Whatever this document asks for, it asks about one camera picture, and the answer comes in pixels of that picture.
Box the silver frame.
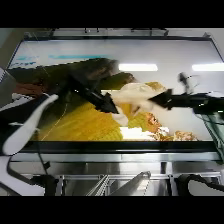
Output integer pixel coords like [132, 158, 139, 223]
[0, 151, 224, 197]

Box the black cable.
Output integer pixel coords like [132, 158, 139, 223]
[5, 157, 37, 186]
[33, 131, 52, 172]

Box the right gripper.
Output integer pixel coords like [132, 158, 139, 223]
[147, 88, 175, 111]

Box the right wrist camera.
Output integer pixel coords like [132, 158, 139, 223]
[177, 71, 196, 96]

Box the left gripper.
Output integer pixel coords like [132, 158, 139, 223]
[87, 88, 120, 115]

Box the cream shirt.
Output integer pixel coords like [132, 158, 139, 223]
[109, 82, 168, 128]

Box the red-brown garment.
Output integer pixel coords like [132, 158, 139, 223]
[14, 83, 46, 99]

